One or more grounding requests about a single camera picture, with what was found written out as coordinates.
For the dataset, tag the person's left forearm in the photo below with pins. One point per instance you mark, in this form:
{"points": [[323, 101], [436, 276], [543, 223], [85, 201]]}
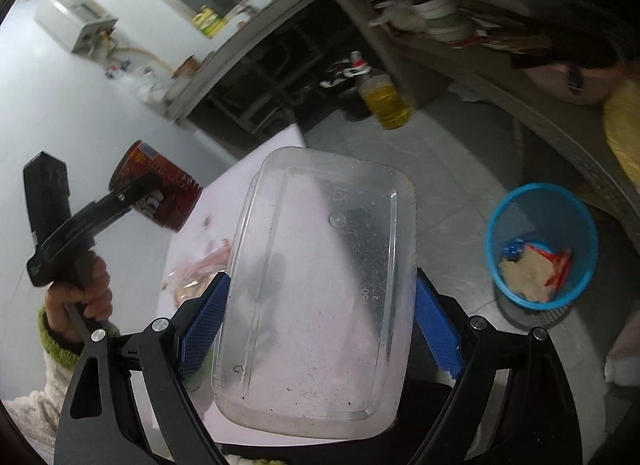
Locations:
{"points": [[35, 395]]}

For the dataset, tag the white water heater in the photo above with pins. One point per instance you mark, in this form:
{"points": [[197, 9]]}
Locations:
{"points": [[70, 15]]}

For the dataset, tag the clear plastic container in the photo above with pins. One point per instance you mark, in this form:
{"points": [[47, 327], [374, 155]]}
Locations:
{"points": [[320, 295]]}

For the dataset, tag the person's leg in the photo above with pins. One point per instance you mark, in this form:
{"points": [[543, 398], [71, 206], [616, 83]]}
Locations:
{"points": [[622, 365]]}

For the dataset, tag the pink pot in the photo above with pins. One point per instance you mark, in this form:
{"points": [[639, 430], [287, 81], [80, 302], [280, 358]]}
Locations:
{"points": [[555, 82]]}

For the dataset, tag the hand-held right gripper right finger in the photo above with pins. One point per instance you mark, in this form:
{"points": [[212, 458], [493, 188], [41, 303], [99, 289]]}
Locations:
{"points": [[440, 330]]}

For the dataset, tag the brown paper bag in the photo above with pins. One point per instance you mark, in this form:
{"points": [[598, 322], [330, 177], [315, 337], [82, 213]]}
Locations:
{"points": [[525, 275]]}

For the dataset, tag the stack of white bowls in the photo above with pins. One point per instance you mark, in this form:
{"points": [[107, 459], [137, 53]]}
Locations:
{"points": [[442, 15]]}

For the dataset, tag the person's left hand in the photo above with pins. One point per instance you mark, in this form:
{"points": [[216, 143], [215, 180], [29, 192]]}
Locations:
{"points": [[97, 295]]}

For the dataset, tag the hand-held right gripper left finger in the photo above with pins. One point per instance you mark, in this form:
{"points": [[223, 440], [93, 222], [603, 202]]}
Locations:
{"points": [[205, 330]]}

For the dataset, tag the white plastic bag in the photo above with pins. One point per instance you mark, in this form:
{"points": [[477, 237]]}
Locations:
{"points": [[405, 17]]}

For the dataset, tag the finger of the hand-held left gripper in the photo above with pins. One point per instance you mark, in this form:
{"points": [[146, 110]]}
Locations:
{"points": [[137, 190]]}

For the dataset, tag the blue plastic basket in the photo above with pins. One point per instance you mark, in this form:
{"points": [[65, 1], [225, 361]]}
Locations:
{"points": [[580, 225]]}

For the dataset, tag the red can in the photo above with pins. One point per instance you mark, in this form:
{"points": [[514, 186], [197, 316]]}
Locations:
{"points": [[170, 180]]}

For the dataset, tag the crumpled white paper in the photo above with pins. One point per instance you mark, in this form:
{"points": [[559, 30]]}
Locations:
{"points": [[465, 92]]}

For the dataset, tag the yellow detergent bottle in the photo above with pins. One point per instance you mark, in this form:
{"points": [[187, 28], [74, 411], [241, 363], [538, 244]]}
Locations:
{"points": [[210, 21]]}

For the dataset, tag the cooking oil bottle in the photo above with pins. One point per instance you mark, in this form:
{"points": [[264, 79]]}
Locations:
{"points": [[387, 100]]}

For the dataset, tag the clear plastic wrapper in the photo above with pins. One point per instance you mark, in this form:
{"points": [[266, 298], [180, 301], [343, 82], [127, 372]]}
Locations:
{"points": [[200, 265]]}

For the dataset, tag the yellow bag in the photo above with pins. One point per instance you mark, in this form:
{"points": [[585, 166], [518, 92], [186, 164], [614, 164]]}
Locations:
{"points": [[625, 135]]}

